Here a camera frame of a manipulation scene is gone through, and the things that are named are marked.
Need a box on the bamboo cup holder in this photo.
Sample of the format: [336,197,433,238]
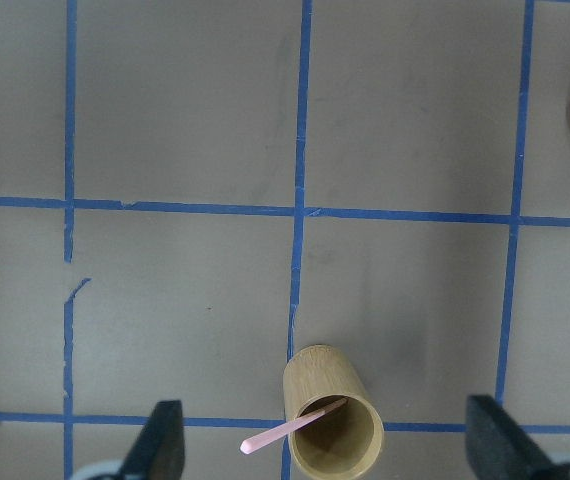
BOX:
[283,344,384,479]

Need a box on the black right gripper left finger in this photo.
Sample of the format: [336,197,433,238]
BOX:
[118,400,185,479]

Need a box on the pink chopstick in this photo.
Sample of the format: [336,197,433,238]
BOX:
[239,397,348,455]

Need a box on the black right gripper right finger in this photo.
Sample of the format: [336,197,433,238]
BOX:
[465,395,555,479]

